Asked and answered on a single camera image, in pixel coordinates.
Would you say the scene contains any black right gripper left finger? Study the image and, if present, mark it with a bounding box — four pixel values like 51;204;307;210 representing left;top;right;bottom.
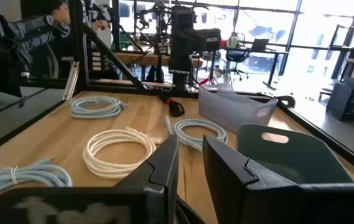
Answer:
0;134;180;224

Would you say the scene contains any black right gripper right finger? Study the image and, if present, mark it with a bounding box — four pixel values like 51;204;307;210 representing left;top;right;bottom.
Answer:
203;135;354;224

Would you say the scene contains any white USB cable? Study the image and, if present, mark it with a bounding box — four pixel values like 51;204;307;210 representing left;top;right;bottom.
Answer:
82;126;164;180

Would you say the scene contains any light blue USB cable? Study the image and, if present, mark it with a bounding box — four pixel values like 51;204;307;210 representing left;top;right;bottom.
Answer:
0;157;73;205
70;95;128;119
164;115;229;153

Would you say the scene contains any black USB cable red band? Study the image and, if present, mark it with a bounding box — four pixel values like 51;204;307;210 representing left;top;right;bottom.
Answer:
165;97;186;118

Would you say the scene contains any dark green plastic bin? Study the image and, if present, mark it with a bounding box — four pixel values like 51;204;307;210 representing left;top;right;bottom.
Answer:
236;123;354;185

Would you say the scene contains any translucent grey plastic bin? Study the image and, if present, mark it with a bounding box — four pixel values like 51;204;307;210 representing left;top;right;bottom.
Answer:
197;88;279;134

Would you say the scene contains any wooden workbench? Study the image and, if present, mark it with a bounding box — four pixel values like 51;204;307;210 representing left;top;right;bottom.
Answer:
114;51;203;68

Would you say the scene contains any black computer tower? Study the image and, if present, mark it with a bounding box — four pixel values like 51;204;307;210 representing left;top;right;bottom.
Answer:
325;77;354;123

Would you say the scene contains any white aluminium profile strip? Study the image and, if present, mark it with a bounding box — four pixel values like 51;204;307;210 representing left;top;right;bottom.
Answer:
62;60;81;101

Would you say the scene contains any black office chair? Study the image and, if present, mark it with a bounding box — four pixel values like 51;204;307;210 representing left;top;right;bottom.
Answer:
225;32;249;81

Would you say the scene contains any black desk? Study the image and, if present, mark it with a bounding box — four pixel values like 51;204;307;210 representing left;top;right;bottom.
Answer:
226;45;290;91

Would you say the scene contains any person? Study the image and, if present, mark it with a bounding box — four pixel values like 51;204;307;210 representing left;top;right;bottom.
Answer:
0;0;114;83

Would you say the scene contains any black aluminium table frame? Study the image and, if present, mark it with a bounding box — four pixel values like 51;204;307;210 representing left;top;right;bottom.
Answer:
0;0;354;182

